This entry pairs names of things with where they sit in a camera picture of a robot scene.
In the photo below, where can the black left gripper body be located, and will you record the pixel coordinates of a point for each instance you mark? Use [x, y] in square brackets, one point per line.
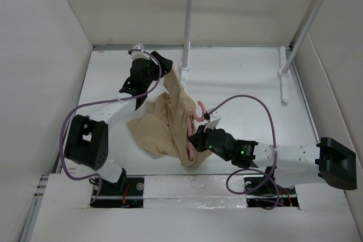
[153, 72]

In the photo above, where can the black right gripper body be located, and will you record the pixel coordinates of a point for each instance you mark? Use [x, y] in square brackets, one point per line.
[203, 143]

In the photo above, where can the pink plastic hanger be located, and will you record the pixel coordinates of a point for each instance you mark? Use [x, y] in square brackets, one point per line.
[190, 128]

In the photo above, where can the beige t shirt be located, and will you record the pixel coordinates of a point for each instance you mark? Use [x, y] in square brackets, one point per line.
[162, 130]

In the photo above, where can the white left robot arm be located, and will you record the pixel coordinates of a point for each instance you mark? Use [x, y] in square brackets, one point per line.
[84, 139]

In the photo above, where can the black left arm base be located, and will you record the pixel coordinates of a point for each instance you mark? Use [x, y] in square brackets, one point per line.
[127, 193]

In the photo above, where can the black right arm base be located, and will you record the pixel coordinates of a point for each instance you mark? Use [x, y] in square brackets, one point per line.
[265, 196]

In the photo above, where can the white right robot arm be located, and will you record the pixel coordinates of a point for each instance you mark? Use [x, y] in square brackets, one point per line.
[327, 161]

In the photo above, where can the white clothes rack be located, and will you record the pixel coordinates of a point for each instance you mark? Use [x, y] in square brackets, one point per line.
[270, 23]

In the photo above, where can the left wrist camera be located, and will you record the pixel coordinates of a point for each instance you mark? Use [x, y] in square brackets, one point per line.
[137, 52]

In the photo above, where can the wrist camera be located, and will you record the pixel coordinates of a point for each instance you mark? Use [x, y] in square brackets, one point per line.
[212, 119]
[137, 52]

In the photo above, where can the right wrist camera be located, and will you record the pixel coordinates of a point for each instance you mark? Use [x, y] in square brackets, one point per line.
[212, 119]

